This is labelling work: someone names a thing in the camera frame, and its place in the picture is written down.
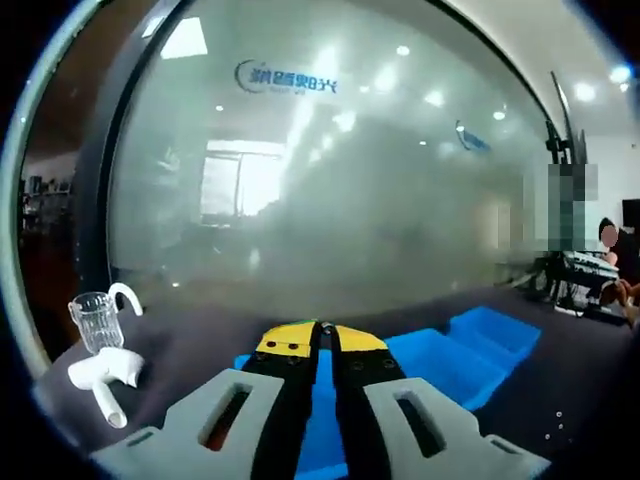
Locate blue plastic bin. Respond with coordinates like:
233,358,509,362
384,327,506,414
447,305,544,371
233,347,351,480

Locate silver screws nuts washers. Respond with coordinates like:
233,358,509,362
543,410,576,445

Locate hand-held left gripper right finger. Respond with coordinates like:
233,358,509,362
327,322,551,480

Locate white plastic pipe fitting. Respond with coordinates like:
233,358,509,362
67,347,146,430

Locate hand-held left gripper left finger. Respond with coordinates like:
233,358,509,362
89,319,321,480

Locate clear glass cup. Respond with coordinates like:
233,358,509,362
68,291,126,355

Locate white device with ports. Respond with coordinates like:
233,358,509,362
562,249,621,279

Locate black equipment stand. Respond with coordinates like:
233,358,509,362
549,269,626,319

